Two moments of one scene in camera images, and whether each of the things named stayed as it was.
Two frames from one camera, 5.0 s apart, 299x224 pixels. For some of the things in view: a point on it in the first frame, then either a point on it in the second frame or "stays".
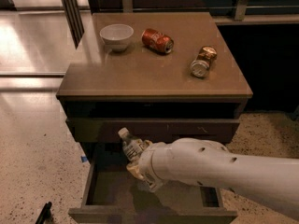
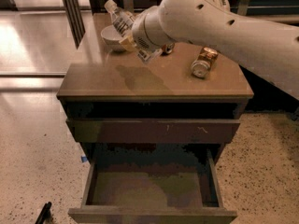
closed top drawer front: (106, 129) stays
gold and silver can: (200, 66) stays
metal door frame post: (72, 13) stays
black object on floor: (46, 216) stays
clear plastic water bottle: (132, 147) -> (122, 20)
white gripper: (148, 164) -> (140, 35)
